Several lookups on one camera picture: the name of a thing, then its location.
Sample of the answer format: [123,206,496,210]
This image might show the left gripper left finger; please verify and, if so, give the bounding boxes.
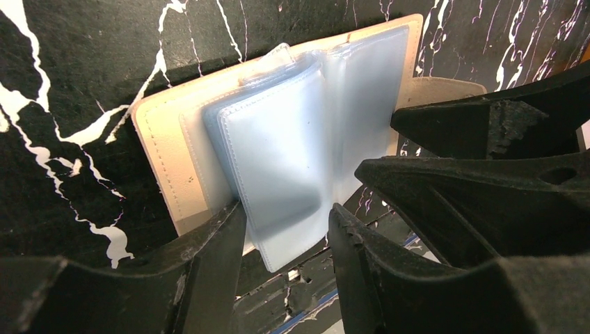
[1,202,246,333]

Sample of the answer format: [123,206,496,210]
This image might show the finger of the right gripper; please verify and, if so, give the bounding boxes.
[355,152,589,269]
[391,62,589,159]

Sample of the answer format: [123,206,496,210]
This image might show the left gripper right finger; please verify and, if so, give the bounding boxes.
[328,204,589,333]

